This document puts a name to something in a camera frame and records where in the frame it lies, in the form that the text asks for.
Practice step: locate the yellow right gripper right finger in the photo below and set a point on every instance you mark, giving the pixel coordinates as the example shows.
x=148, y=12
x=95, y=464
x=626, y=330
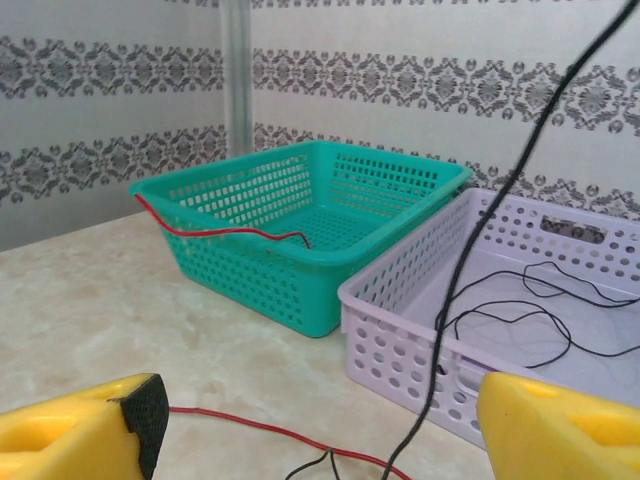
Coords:
x=550, y=430

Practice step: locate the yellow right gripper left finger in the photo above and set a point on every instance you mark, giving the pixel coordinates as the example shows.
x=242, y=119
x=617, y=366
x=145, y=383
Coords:
x=60, y=440

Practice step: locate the lavender plastic perforated basket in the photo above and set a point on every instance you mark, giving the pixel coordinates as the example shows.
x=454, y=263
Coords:
x=500, y=340

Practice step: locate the green plastic mesh basket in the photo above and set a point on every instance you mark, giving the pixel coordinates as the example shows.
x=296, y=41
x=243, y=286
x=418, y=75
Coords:
x=300, y=290

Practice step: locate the aluminium frame post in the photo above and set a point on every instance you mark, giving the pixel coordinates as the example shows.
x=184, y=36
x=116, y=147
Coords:
x=236, y=75

